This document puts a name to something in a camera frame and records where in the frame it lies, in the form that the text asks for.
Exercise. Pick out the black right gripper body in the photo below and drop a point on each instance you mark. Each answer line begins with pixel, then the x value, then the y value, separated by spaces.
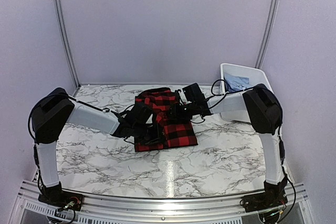
pixel 186 114

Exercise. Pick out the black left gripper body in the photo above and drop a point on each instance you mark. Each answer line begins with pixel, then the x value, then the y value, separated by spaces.
pixel 148 136

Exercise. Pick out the red black plaid shirt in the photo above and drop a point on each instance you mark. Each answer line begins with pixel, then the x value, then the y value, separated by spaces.
pixel 166 133

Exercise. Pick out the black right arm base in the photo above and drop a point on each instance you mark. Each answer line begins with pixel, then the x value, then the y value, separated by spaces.
pixel 273 196

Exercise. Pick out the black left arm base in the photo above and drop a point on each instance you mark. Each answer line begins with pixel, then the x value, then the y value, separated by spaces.
pixel 57 197

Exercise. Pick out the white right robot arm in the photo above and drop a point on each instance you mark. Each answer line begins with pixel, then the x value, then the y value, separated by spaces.
pixel 264 112

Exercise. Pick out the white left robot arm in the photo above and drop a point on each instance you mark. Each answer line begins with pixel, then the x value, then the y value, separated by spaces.
pixel 51 113

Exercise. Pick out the light blue shirt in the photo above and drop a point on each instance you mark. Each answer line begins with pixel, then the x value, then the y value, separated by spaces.
pixel 236 83

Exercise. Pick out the white plastic laundry bin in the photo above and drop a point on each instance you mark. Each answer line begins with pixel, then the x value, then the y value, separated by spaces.
pixel 234 102

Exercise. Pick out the right aluminium corner post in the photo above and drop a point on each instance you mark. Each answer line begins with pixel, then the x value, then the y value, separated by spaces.
pixel 267 32

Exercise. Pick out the aluminium corner post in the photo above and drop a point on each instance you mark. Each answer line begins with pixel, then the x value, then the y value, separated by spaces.
pixel 267 32
pixel 66 44

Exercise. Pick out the aluminium front frame rail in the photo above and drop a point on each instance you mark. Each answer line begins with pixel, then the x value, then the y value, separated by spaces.
pixel 218 209

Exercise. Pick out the left aluminium corner post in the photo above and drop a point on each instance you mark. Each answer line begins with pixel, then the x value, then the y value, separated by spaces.
pixel 66 44

